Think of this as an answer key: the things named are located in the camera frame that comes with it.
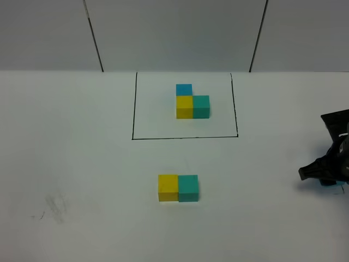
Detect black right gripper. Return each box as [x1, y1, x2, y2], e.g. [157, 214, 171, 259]
[298, 109, 348, 183]

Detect green template block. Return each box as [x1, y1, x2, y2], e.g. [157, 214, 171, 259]
[193, 96, 210, 118]

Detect yellow template block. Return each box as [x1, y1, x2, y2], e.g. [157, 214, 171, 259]
[176, 96, 194, 119]

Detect blue template block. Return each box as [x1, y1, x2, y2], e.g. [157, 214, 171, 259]
[176, 84, 193, 96]

